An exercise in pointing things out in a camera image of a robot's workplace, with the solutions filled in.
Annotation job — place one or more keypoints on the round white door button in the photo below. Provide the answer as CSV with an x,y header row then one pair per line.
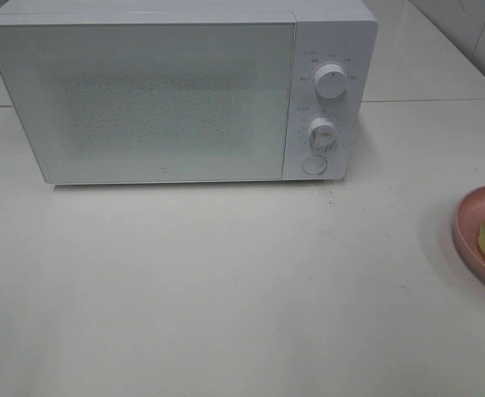
x,y
314,165

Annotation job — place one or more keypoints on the white microwave door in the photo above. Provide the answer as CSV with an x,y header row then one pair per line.
x,y
144,104

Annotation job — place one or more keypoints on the pink round plate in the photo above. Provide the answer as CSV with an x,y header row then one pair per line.
x,y
468,217

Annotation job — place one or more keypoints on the white lower timer knob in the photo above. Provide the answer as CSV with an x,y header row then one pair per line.
x,y
321,132

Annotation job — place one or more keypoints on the white microwave oven body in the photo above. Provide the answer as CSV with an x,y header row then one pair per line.
x,y
347,40

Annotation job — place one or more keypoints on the white upper power knob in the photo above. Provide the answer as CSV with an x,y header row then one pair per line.
x,y
331,80

